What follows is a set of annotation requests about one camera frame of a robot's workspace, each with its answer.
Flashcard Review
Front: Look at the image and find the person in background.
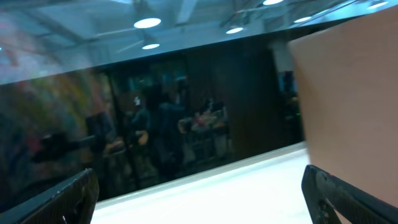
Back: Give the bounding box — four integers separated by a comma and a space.
131, 85, 185, 182

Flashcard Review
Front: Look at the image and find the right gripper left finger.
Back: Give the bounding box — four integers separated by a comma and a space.
1, 169, 100, 224

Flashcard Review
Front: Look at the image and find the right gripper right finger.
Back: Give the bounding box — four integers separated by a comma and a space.
301, 165, 397, 224

